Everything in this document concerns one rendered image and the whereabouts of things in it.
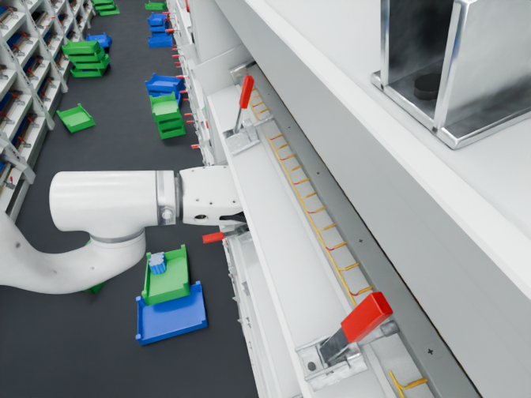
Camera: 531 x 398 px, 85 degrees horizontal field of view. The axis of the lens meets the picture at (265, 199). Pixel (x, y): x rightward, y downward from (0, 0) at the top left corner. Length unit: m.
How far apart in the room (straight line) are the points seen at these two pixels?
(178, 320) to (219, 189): 1.15
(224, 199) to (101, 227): 0.17
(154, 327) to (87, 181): 1.19
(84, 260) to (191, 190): 0.18
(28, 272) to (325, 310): 0.32
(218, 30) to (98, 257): 0.37
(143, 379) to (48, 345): 0.48
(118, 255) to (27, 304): 1.46
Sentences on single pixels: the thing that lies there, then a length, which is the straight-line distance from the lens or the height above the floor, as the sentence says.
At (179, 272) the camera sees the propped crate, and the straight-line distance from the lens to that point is 1.62.
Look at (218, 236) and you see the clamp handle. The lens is 0.51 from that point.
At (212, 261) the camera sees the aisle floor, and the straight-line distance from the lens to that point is 1.67.
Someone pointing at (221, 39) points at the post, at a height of 1.25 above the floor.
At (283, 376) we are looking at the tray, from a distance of 0.44.
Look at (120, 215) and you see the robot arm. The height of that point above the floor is 1.10.
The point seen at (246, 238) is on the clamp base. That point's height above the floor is 0.98.
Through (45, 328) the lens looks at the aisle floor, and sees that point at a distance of 1.81.
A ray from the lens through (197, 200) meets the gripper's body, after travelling 0.44.
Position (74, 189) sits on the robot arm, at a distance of 0.45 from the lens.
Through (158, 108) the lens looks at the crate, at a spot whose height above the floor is 0.16.
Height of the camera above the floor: 1.40
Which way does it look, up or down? 47 degrees down
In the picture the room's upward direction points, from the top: straight up
